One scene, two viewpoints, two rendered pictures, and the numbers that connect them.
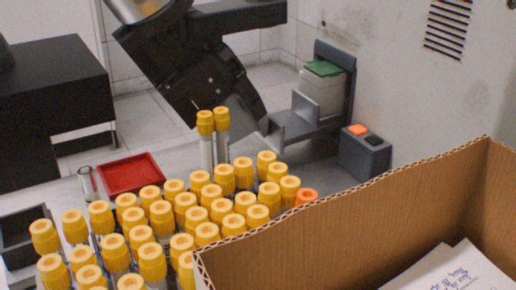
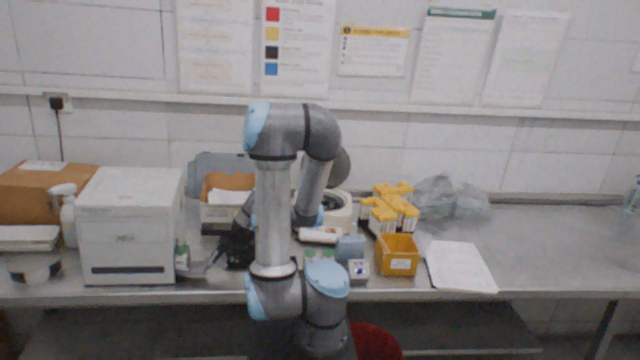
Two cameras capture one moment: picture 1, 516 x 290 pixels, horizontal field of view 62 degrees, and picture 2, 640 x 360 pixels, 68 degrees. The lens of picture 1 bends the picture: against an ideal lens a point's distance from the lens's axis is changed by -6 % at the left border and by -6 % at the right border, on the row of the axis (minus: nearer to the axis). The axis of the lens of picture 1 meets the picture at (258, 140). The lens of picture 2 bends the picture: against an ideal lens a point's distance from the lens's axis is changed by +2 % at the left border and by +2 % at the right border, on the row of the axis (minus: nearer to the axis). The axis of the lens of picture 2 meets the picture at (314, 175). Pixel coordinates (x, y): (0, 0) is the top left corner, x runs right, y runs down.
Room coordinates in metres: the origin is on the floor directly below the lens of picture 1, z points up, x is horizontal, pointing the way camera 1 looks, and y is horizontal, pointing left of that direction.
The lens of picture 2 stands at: (1.56, 0.76, 1.87)
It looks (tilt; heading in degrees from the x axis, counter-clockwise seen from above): 25 degrees down; 201
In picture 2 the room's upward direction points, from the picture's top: 5 degrees clockwise
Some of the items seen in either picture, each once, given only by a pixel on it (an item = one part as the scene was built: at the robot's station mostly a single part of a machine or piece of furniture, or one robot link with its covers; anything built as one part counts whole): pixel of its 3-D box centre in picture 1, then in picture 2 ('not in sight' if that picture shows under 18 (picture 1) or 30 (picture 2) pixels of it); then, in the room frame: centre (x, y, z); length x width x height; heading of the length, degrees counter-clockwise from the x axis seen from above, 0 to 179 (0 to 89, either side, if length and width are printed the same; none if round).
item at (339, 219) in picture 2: not in sight; (322, 213); (-0.03, 0.21, 0.94); 0.30 x 0.24 x 0.12; 20
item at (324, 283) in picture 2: not in sight; (322, 289); (0.63, 0.46, 1.11); 0.13 x 0.12 x 0.14; 125
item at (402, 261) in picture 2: not in sight; (396, 254); (0.10, 0.55, 0.92); 0.13 x 0.13 x 0.10; 27
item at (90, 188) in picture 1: (97, 216); not in sight; (0.30, 0.14, 0.93); 0.01 x 0.01 x 0.10; 27
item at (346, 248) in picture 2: not in sight; (349, 249); (0.15, 0.39, 0.92); 0.10 x 0.07 x 0.10; 126
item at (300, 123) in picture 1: (333, 106); (175, 265); (0.53, -0.10, 0.92); 0.21 x 0.07 x 0.05; 119
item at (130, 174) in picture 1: (130, 174); not in sight; (0.43, 0.15, 0.88); 0.07 x 0.07 x 0.01; 29
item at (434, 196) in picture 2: not in sight; (432, 191); (-0.43, 0.59, 0.97); 0.26 x 0.17 x 0.19; 136
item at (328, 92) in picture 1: (321, 92); (181, 258); (0.51, -0.08, 0.95); 0.05 x 0.04 x 0.06; 29
